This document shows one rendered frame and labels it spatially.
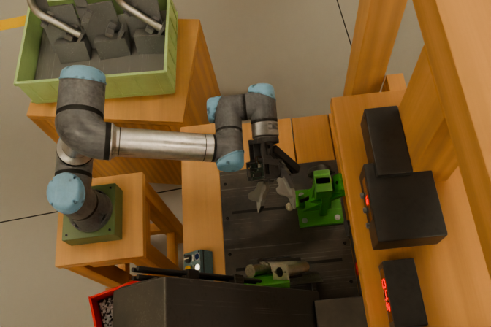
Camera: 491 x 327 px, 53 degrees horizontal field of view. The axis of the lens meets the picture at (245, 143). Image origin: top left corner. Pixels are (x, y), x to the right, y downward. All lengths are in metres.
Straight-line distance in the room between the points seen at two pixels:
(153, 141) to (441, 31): 0.75
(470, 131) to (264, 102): 0.74
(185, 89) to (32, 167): 1.32
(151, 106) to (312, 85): 1.19
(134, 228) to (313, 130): 0.74
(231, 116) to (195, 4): 2.11
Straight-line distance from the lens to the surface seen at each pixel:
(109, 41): 2.16
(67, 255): 1.91
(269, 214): 1.72
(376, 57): 1.45
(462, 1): 0.83
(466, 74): 0.76
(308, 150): 1.82
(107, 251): 1.86
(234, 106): 1.36
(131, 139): 1.26
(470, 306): 1.07
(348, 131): 1.13
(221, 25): 3.26
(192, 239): 1.73
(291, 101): 2.92
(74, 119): 1.26
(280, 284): 1.29
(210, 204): 1.75
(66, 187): 1.63
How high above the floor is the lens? 2.55
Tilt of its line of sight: 65 degrees down
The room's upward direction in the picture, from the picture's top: 13 degrees counter-clockwise
